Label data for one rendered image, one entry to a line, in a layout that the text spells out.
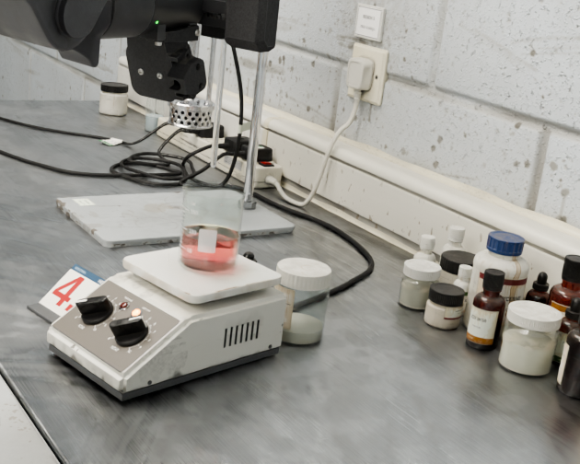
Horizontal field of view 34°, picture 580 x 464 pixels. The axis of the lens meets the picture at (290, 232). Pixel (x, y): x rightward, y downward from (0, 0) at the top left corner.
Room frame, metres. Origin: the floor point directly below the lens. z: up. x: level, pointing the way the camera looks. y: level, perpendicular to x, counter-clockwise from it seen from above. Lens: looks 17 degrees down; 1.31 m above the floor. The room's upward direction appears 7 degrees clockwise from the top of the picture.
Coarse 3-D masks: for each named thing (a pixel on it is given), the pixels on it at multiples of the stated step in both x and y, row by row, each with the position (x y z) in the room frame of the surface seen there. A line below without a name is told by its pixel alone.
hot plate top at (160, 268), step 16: (128, 256) 0.89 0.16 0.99; (144, 256) 0.89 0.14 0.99; (160, 256) 0.90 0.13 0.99; (176, 256) 0.90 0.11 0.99; (240, 256) 0.93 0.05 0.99; (144, 272) 0.85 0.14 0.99; (160, 272) 0.85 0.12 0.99; (176, 272) 0.86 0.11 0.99; (240, 272) 0.88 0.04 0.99; (256, 272) 0.89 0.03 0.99; (272, 272) 0.89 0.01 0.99; (176, 288) 0.82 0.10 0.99; (192, 288) 0.82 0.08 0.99; (208, 288) 0.82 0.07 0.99; (224, 288) 0.83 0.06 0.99; (240, 288) 0.84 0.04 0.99; (256, 288) 0.86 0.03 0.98
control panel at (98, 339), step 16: (112, 288) 0.86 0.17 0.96; (112, 304) 0.83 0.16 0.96; (128, 304) 0.83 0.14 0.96; (144, 304) 0.82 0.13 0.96; (64, 320) 0.83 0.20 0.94; (80, 320) 0.82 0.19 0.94; (112, 320) 0.81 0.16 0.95; (160, 320) 0.80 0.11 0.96; (176, 320) 0.79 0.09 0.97; (80, 336) 0.80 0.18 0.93; (96, 336) 0.80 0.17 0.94; (112, 336) 0.79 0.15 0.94; (160, 336) 0.78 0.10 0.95; (96, 352) 0.78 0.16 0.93; (112, 352) 0.77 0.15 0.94; (128, 352) 0.77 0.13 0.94; (144, 352) 0.76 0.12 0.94
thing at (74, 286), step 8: (72, 272) 0.96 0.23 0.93; (64, 280) 0.95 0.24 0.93; (72, 280) 0.95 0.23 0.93; (80, 280) 0.94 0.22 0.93; (88, 280) 0.94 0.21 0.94; (56, 288) 0.95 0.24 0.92; (64, 288) 0.94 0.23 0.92; (72, 288) 0.94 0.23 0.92; (80, 288) 0.93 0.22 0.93; (88, 288) 0.93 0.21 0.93; (48, 296) 0.94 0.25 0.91; (56, 296) 0.94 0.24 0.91; (64, 296) 0.93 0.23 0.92; (72, 296) 0.93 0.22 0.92; (80, 296) 0.92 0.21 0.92; (56, 304) 0.93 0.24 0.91; (64, 304) 0.92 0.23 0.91; (72, 304) 0.92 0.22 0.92
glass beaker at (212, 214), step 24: (192, 192) 0.91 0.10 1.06; (216, 192) 0.92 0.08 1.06; (240, 192) 0.90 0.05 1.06; (192, 216) 0.86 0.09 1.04; (216, 216) 0.86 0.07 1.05; (240, 216) 0.88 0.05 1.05; (192, 240) 0.86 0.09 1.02; (216, 240) 0.86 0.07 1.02; (192, 264) 0.86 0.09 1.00; (216, 264) 0.86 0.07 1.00
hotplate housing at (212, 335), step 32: (96, 288) 0.86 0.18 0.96; (128, 288) 0.85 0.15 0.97; (160, 288) 0.86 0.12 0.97; (192, 320) 0.80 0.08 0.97; (224, 320) 0.82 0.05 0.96; (256, 320) 0.85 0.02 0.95; (64, 352) 0.80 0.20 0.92; (160, 352) 0.77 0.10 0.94; (192, 352) 0.80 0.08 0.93; (224, 352) 0.82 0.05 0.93; (256, 352) 0.86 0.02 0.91; (128, 384) 0.74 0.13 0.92; (160, 384) 0.77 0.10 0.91
